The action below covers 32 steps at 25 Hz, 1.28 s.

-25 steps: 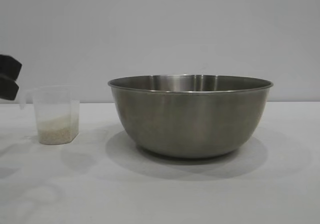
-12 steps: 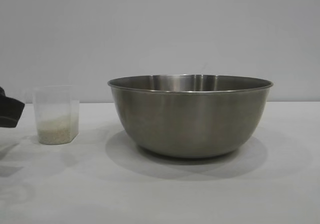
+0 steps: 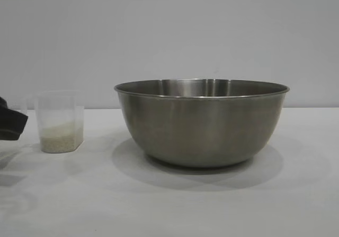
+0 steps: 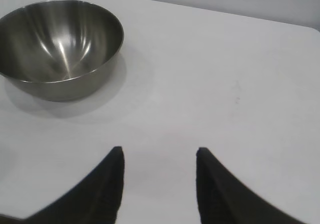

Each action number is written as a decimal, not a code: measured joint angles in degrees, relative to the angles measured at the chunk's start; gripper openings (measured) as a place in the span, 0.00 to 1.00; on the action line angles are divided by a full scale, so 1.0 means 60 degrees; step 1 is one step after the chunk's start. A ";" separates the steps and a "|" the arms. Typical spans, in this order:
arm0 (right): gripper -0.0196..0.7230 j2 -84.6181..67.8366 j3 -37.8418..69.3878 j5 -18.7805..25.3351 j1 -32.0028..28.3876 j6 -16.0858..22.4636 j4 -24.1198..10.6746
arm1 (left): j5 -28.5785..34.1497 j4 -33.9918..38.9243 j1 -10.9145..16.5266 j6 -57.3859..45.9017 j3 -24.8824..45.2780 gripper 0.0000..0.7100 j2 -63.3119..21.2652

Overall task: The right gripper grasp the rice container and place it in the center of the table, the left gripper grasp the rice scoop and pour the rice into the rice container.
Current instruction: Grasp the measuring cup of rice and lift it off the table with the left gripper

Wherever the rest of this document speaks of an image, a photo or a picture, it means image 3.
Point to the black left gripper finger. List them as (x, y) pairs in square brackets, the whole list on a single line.
[(9, 138), (12, 121)]

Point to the white rice grains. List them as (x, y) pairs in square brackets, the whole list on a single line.
[(61, 140)]

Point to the translucent plastic measuring cup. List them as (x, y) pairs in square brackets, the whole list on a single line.
[(57, 109)]

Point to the stainless steel mixing bowl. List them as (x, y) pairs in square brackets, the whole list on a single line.
[(201, 125)]

